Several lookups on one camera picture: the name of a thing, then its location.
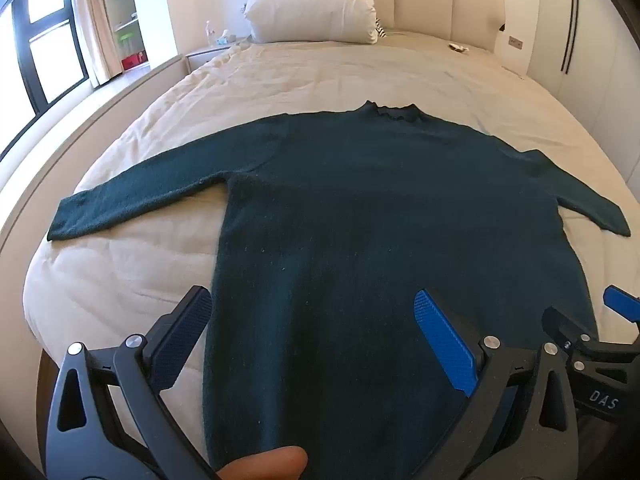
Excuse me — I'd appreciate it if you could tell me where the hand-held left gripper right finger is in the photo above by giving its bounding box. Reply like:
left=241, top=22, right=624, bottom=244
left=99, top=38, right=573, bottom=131
left=412, top=289, right=583, bottom=480

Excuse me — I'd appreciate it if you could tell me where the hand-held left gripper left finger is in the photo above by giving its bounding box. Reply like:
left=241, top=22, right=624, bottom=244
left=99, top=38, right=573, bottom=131
left=44, top=285, right=221, bottom=480

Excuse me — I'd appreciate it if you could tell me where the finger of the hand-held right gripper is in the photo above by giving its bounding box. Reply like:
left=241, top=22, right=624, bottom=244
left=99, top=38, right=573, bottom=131
left=603, top=285, right=640, bottom=325
left=542, top=305, right=640, bottom=416

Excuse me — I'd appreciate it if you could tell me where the dark green sweater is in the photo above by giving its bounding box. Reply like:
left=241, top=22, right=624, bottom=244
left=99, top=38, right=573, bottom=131
left=46, top=100, right=632, bottom=480

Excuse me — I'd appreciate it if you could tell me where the person's left hand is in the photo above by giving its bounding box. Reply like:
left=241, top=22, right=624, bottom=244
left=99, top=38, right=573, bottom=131
left=217, top=446, right=308, bottom=480

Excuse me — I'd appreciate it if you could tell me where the bed with beige blanket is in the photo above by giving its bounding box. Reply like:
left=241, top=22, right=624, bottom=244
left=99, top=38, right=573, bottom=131
left=0, top=30, right=640, bottom=480

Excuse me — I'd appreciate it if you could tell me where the white wardrobe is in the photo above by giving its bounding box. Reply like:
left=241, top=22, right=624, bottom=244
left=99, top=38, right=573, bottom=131
left=525, top=0, right=640, bottom=173

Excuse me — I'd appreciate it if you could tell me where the white nightstand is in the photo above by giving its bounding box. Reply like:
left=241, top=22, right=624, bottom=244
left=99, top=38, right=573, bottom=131
left=185, top=40, right=242, bottom=68

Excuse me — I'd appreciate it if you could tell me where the black framed window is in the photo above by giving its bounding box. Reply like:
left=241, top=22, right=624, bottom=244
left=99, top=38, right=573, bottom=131
left=0, top=0, right=92, bottom=157

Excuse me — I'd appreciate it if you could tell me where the beige curtain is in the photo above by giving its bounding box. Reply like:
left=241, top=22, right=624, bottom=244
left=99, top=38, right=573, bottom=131
left=70, top=0, right=119, bottom=87

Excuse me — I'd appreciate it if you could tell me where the beige padded headboard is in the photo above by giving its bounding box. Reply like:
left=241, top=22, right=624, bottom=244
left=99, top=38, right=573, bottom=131
left=255, top=0, right=506, bottom=53

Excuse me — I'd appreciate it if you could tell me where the white pillow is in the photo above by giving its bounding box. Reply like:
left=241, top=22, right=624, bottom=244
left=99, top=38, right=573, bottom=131
left=243, top=0, right=379, bottom=44

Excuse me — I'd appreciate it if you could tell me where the black wardrobe handle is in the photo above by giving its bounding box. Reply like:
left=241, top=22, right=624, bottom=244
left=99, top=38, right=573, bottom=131
left=560, top=0, right=580, bottom=75

